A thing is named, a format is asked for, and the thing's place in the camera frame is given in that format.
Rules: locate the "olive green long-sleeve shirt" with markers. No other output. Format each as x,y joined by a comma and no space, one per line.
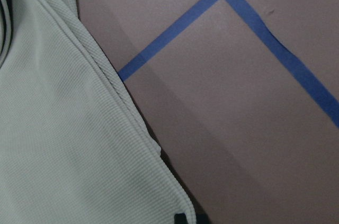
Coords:
74,148

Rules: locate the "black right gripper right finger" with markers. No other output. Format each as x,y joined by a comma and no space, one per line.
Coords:
202,218

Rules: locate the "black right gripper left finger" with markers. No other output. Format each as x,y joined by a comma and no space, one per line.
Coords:
180,218

